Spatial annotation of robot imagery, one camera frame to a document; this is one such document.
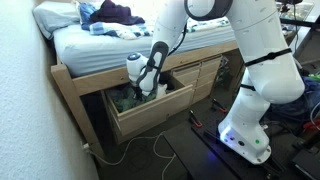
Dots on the black equipment case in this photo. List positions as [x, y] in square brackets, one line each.
[308, 163]

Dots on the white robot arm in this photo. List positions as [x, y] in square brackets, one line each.
[260, 66]

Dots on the wooden bed frame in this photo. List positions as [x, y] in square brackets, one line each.
[93, 81]

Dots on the red object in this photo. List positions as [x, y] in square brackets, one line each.
[311, 125]

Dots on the light blue pillow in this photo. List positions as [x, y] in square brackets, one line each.
[53, 16]

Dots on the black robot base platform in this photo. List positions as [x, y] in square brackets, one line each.
[193, 156]

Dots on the narrow wooden drawer stack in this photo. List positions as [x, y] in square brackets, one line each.
[200, 76]

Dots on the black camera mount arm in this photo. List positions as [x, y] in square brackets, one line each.
[300, 22]

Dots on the blue patterned blanket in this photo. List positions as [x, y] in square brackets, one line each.
[116, 31]

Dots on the light blue mattress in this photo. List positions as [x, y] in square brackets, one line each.
[100, 50]

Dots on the white garment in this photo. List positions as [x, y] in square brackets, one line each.
[162, 90]

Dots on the wooden desk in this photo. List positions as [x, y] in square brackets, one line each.
[286, 36]

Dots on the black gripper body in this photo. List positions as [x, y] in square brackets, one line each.
[137, 91]

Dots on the light wooden drawer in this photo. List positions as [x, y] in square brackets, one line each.
[153, 110]

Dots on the dark navy garment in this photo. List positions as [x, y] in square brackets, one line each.
[113, 13]

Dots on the white wall plug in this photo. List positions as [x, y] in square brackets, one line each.
[86, 146]

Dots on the computer monitor screen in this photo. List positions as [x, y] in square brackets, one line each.
[300, 10]

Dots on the blue fabric pile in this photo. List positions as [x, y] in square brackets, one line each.
[293, 106]

